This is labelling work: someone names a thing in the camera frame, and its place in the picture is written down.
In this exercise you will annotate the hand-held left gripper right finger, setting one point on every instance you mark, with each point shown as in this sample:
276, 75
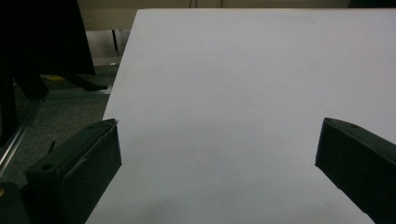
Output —
358, 165

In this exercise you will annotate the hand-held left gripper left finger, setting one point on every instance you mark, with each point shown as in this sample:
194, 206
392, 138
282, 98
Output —
74, 174

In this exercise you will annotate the black stand foot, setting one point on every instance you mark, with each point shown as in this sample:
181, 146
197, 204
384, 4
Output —
85, 83

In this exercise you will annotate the black curtain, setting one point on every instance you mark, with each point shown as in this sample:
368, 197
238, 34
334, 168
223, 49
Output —
43, 37

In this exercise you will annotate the beige table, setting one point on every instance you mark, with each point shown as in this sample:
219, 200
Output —
106, 18

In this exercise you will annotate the metal floor rail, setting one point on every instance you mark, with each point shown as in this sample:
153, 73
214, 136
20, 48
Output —
18, 137

